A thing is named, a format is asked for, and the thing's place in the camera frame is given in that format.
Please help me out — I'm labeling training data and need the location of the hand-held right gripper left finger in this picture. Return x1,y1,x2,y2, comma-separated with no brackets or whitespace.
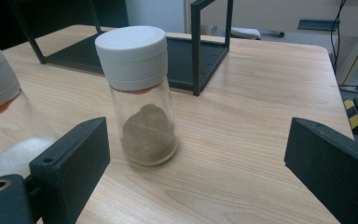
27,116,111,224

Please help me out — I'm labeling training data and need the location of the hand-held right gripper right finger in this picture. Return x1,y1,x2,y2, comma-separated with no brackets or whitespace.
283,117,358,224

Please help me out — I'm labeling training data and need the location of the brown powder spice jar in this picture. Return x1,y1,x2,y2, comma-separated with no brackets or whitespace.
94,25,180,167

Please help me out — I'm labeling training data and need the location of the black metal two-tier rack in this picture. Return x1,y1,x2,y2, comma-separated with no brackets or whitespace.
7,0,234,97

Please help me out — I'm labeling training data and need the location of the dark curtain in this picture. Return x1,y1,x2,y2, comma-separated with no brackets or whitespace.
0,0,129,50

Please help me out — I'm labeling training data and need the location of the white power strip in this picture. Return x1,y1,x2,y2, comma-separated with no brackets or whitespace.
230,26,285,41

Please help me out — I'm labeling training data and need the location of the black wall outlet cable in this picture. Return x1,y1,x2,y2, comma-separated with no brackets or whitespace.
330,0,348,75

